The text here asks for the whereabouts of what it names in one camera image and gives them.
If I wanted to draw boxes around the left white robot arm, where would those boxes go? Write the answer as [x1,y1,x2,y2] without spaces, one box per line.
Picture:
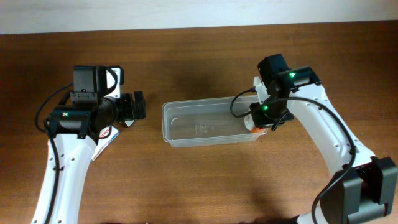
[32,91,146,223]

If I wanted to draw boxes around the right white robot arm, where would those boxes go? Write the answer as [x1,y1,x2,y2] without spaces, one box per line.
[245,65,397,223]

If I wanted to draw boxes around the orange tube white cap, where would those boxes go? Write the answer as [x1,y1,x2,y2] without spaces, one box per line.
[251,128,264,134]

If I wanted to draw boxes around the black cable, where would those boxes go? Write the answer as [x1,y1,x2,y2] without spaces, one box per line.
[229,86,358,224]
[34,82,74,133]

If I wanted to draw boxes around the white red medicine box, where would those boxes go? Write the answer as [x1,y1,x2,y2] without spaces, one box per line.
[91,126,119,161]

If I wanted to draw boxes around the clear plastic container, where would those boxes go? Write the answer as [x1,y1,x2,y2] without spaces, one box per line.
[162,96,267,147]

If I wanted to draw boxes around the dark bottle white cap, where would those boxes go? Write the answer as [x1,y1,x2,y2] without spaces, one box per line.
[121,120,134,128]

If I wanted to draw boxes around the right black cable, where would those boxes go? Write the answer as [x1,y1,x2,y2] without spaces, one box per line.
[229,86,358,224]

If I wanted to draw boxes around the left black cable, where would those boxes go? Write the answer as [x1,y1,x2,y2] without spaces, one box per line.
[34,82,74,133]

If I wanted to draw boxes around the white spray bottle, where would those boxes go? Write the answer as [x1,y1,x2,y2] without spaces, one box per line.
[244,114,255,131]

